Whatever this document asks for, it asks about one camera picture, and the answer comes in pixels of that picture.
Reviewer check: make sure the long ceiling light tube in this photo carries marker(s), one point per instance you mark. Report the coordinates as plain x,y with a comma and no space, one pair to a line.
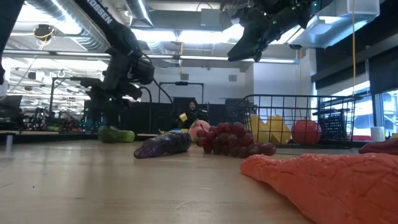
202,58

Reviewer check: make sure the grey ceiling box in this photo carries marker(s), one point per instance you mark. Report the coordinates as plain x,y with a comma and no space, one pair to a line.
211,18

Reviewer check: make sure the red grape bunch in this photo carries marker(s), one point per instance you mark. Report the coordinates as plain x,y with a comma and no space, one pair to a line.
230,137

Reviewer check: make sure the large silver ventilation duct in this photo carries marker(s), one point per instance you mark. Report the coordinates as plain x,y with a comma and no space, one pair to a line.
77,31

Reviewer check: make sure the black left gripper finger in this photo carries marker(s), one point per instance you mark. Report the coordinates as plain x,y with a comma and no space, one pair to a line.
116,112
97,105

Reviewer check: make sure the purple eggplant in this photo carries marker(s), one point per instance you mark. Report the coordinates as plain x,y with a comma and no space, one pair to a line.
164,144

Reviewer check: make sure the yellow plastic fruit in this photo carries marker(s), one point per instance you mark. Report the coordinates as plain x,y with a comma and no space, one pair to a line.
278,130

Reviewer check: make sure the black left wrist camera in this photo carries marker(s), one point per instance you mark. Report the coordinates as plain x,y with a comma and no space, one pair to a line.
143,71

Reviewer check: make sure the short grey post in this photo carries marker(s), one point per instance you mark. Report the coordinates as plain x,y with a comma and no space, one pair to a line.
9,143

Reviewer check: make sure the dark green avocado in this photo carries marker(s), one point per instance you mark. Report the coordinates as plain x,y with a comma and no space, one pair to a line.
107,135

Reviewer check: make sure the wall security camera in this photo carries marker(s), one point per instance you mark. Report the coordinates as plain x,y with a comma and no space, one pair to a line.
295,46

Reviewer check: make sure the black rig frame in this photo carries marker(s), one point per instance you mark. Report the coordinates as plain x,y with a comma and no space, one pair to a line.
182,83
51,93

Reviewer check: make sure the red apple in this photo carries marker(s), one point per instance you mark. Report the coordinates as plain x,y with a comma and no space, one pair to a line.
306,132

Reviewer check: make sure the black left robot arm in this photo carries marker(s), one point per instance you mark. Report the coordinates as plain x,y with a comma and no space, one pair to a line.
109,28

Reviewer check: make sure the narrow silver ventilation duct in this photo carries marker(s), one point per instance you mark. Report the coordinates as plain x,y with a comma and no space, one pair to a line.
140,11

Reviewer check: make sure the white cup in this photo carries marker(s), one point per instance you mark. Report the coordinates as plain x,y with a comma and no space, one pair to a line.
377,134

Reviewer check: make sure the orange carrot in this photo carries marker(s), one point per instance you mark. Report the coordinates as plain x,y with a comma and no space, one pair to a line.
326,186

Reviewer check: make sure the yellow toy block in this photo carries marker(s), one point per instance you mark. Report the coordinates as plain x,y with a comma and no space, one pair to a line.
183,117

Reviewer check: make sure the black ceiling-mounted device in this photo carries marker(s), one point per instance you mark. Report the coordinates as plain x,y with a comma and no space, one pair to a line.
43,32

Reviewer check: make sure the red chili pepper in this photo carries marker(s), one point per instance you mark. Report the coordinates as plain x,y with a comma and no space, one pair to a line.
382,147

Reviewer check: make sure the person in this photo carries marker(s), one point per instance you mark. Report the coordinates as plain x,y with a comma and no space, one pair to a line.
192,113

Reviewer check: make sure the wide rectangular silver duct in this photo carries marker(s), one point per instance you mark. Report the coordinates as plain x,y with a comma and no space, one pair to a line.
342,25

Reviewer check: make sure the pink peach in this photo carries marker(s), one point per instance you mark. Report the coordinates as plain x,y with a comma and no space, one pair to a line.
202,125

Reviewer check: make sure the dark computer monitor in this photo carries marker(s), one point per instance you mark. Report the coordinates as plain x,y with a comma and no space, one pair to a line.
11,105

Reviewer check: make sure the cluttered background table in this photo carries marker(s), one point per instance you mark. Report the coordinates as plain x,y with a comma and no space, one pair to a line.
46,137

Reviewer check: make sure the yellow pear with stem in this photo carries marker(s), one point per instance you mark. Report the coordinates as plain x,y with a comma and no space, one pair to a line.
258,130

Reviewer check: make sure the black partition wall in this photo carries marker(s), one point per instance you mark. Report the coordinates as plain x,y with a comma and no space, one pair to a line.
155,118

